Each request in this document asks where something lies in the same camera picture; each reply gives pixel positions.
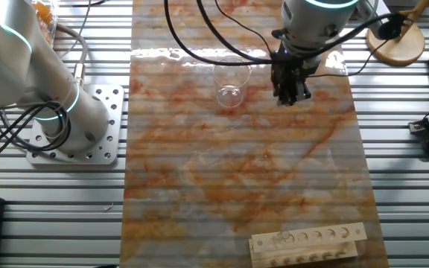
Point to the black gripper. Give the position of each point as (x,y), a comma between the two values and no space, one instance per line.
(292,69)

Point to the clear glass test tube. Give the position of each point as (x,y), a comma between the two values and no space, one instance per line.
(285,235)

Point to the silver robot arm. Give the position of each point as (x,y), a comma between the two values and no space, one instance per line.
(13,67)

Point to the wooden test tube rack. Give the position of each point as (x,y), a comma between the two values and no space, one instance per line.
(304,251)

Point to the clear glass beaker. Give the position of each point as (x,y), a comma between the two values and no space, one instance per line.
(231,93)

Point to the orange marble pattern mat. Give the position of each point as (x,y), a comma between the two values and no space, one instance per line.
(218,167)

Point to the wooden stand with round base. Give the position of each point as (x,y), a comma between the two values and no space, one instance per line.
(393,48)

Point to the small curled scrap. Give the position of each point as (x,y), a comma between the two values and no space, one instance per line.
(109,207)

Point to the clear plastic fruit tray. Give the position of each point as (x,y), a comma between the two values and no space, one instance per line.
(55,22)

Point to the orange fruit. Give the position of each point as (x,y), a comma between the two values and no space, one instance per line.
(44,11)

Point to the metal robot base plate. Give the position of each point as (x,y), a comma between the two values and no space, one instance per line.
(112,111)

